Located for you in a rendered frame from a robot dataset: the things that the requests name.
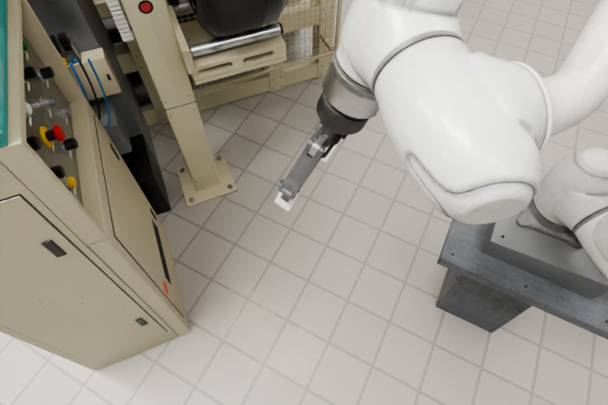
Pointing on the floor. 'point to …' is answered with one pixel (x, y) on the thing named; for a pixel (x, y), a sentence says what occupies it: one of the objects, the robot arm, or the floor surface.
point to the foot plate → (207, 188)
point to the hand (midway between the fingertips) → (304, 177)
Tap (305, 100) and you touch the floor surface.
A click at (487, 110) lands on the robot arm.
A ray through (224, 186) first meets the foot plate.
